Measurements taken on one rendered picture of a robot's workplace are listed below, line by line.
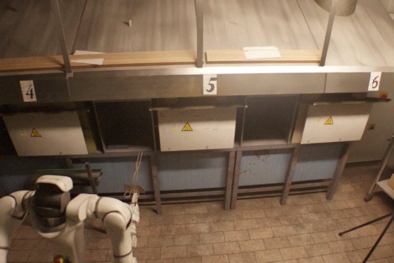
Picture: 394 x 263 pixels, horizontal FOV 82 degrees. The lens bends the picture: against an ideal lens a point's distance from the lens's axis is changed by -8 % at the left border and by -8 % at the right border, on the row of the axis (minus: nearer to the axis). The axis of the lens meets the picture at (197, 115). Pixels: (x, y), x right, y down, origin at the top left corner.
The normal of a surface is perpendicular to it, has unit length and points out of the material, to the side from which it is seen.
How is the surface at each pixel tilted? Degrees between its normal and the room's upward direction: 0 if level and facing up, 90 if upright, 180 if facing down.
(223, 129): 90
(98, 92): 80
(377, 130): 90
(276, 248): 0
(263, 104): 90
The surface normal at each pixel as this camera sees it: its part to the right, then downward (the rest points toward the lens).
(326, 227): 0.00, -0.88
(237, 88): 0.08, 0.30
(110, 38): 0.04, -0.48
